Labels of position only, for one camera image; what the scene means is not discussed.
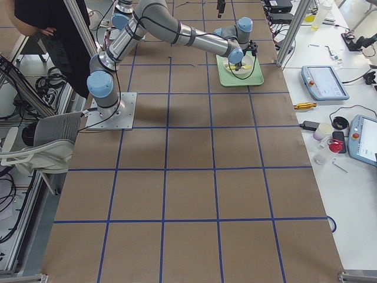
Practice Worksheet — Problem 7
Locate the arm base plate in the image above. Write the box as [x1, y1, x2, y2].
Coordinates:
[85, 92, 137, 130]

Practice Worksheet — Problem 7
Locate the aluminium frame post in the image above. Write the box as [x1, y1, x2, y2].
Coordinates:
[275, 0, 311, 67]

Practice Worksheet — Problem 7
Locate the gold metal cylinder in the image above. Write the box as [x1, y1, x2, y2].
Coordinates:
[293, 102, 317, 110]

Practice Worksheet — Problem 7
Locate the mint green tray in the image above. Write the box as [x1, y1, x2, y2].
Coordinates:
[216, 52, 264, 87]

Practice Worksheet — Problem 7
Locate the blue teach pendant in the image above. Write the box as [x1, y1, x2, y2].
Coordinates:
[301, 65, 349, 101]
[348, 114, 377, 167]

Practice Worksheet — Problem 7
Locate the red round object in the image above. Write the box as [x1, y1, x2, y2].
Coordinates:
[326, 139, 343, 153]

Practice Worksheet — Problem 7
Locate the white paper cup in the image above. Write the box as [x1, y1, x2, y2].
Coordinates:
[313, 123, 333, 141]

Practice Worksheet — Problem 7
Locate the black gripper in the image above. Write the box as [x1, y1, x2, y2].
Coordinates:
[217, 0, 226, 18]
[234, 52, 244, 71]

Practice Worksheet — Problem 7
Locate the white round plate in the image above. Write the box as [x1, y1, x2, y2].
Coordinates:
[223, 55, 254, 75]

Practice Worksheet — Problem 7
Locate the yellow plastic fork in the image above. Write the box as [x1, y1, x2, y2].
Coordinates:
[226, 65, 251, 71]

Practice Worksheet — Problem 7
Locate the person in black clothes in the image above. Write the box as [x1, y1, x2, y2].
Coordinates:
[4, 1, 91, 99]

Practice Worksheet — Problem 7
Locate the black power adapter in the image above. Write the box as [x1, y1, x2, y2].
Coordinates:
[299, 120, 319, 131]

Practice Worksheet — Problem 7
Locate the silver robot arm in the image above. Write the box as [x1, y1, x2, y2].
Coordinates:
[113, 0, 226, 18]
[87, 1, 253, 121]

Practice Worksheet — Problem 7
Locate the grey white chair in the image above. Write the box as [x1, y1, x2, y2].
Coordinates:
[1, 111, 82, 195]

